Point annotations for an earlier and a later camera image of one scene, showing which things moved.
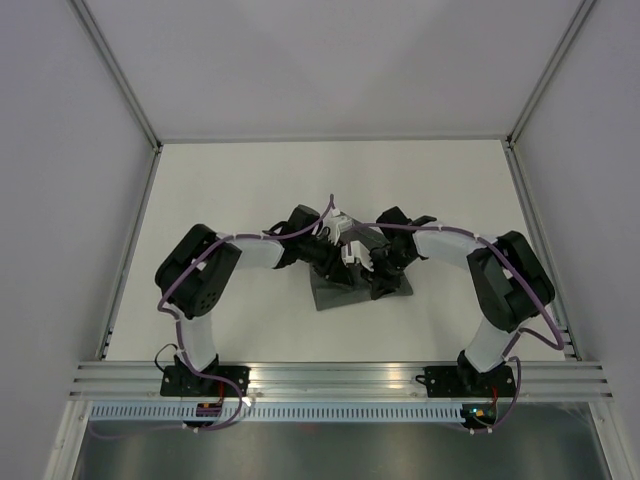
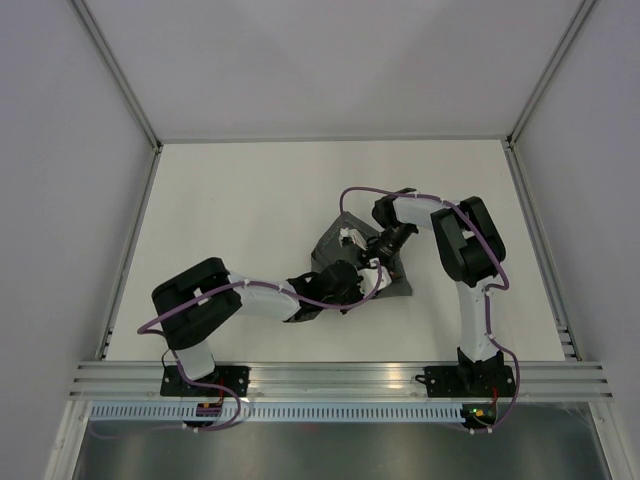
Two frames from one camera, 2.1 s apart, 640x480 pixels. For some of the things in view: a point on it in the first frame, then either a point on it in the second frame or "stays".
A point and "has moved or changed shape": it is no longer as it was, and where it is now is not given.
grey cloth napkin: [329, 294] has moved or changed shape
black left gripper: [333, 268] → [357, 292]
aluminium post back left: [88, 24] stays
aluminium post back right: [557, 55] stays
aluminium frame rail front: [567, 380] stays
